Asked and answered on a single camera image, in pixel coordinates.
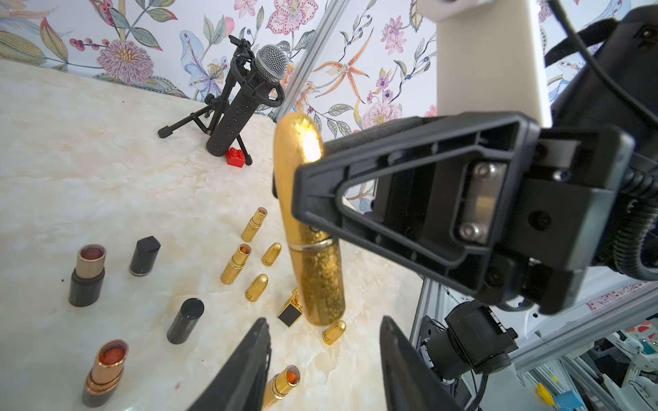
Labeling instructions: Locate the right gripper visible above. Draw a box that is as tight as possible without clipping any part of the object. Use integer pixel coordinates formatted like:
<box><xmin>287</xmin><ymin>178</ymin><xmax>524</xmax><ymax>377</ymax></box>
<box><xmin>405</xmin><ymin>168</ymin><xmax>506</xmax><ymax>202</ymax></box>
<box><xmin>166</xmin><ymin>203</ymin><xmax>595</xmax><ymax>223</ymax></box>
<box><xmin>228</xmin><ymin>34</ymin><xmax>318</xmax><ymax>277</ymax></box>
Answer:
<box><xmin>292</xmin><ymin>112</ymin><xmax>634</xmax><ymax>314</ymax></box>

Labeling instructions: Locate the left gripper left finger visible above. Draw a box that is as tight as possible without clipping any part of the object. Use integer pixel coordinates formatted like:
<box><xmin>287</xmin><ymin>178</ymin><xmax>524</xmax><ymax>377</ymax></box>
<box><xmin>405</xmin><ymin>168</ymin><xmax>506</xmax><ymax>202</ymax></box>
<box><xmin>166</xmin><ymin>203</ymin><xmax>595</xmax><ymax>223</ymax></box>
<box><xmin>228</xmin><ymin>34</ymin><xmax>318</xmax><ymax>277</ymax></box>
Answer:
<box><xmin>188</xmin><ymin>318</ymin><xmax>272</xmax><ymax>411</ymax></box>

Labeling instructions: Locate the square gold black lipstick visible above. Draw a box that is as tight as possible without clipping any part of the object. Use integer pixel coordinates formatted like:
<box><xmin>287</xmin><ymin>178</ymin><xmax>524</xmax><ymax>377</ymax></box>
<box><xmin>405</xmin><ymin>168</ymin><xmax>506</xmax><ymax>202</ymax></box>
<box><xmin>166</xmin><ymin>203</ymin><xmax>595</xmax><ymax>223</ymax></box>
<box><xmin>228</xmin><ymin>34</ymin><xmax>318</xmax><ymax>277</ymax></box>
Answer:
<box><xmin>277</xmin><ymin>289</ymin><xmax>303</xmax><ymax>328</ymax></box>

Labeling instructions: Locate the gold lipstick cap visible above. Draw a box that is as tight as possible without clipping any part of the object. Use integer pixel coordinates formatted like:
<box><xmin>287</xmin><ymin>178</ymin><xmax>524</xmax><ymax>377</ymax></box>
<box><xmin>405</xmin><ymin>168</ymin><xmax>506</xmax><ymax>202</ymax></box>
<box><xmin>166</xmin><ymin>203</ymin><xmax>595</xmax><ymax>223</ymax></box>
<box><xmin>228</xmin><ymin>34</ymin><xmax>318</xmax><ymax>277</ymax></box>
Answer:
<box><xmin>260</xmin><ymin>242</ymin><xmax>283</xmax><ymax>267</ymax></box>
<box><xmin>322</xmin><ymin>320</ymin><xmax>346</xmax><ymax>345</ymax></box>
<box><xmin>245</xmin><ymin>274</ymin><xmax>269</xmax><ymax>302</ymax></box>

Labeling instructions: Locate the black microphone on tripod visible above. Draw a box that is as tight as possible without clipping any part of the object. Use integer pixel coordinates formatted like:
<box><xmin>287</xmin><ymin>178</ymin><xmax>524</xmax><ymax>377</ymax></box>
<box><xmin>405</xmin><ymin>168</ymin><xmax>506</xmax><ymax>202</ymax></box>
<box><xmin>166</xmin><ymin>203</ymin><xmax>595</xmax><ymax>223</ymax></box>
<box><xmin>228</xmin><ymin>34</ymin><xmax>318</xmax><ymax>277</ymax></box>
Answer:
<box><xmin>158</xmin><ymin>35</ymin><xmax>288</xmax><ymax>166</ymax></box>

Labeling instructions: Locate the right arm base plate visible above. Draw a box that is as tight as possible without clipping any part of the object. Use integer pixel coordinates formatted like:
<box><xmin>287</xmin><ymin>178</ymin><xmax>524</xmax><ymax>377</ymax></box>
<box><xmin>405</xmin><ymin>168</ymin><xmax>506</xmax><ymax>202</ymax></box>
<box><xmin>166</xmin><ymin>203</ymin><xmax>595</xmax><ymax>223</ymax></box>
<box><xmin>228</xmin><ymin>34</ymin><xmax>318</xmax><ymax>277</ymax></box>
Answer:
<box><xmin>416</xmin><ymin>301</ymin><xmax>517</xmax><ymax>410</ymax></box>

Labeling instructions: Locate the black lipstick cap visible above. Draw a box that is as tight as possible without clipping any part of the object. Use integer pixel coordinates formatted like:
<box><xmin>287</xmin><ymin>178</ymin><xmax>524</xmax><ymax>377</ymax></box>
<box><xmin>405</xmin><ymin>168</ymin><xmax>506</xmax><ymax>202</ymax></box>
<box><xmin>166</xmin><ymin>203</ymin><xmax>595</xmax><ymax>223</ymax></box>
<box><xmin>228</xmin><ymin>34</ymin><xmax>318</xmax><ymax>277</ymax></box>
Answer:
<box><xmin>129</xmin><ymin>236</ymin><xmax>161</xmax><ymax>277</ymax></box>
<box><xmin>166</xmin><ymin>298</ymin><xmax>205</xmax><ymax>345</ymax></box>

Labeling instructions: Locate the red toy brick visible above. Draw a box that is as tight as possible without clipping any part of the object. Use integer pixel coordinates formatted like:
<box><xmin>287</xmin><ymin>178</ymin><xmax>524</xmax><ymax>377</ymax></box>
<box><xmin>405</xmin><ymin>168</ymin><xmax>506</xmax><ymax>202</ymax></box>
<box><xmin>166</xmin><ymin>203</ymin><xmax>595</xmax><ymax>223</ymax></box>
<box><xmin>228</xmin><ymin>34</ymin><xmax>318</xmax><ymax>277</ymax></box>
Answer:
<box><xmin>224</xmin><ymin>147</ymin><xmax>246</xmax><ymax>168</ymax></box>

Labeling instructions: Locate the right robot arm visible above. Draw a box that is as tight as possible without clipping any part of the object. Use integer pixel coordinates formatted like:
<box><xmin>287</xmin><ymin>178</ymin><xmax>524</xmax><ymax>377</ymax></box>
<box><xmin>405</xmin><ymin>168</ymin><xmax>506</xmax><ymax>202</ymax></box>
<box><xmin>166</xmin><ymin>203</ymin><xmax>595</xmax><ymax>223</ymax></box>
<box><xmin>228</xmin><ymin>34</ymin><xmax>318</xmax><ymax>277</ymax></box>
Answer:
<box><xmin>274</xmin><ymin>1</ymin><xmax>657</xmax><ymax>325</ymax></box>

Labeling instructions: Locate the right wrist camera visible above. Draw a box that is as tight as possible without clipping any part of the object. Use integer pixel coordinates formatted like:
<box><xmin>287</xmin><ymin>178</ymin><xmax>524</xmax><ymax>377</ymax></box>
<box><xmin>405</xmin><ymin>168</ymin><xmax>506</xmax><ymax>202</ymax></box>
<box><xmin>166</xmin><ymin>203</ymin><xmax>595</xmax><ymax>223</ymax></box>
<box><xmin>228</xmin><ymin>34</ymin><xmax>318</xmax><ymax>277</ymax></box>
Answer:
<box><xmin>418</xmin><ymin>0</ymin><xmax>552</xmax><ymax>128</ymax></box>

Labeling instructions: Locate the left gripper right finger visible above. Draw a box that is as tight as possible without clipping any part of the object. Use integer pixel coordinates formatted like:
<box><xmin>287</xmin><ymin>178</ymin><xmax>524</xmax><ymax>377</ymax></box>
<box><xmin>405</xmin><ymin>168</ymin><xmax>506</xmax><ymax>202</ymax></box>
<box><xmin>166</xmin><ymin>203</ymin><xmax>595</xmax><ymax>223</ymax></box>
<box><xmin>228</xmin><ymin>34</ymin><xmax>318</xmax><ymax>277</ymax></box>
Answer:
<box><xmin>380</xmin><ymin>316</ymin><xmax>462</xmax><ymax>411</ymax></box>

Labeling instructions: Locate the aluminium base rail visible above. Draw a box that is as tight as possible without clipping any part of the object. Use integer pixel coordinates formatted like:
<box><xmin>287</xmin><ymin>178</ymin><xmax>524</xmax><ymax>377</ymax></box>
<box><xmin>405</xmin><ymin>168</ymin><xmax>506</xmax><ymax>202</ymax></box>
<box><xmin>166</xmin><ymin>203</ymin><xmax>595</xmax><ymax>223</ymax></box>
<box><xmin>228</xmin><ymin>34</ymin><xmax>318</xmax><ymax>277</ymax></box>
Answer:
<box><xmin>408</xmin><ymin>276</ymin><xmax>658</xmax><ymax>411</ymax></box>

